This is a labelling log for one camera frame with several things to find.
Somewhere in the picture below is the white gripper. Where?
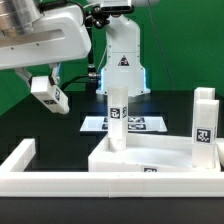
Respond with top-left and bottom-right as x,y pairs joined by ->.
0,3 -> 91,87

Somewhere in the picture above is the white desk top tray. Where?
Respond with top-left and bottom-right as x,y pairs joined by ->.
88,133 -> 221,172

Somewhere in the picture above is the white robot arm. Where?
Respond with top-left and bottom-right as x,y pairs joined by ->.
0,0 -> 160,96

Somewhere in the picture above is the marker tag sheet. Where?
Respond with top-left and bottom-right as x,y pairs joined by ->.
80,116 -> 167,132

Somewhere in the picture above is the white U-shaped fence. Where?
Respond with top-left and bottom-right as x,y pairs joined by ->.
0,139 -> 224,198

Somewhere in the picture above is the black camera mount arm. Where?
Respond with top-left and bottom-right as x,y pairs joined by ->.
80,4 -> 136,94

